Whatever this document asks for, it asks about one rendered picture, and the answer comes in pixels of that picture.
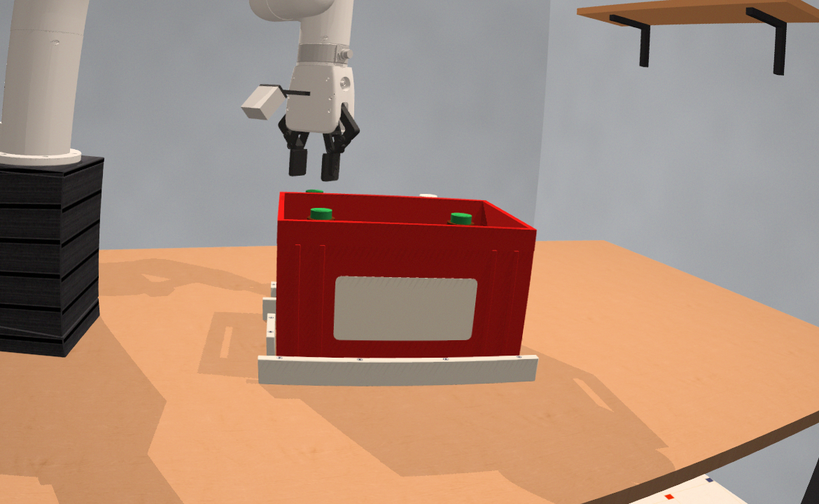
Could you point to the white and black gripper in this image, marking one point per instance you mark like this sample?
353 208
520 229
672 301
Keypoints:
331 101

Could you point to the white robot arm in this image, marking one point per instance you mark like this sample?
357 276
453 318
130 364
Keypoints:
44 53

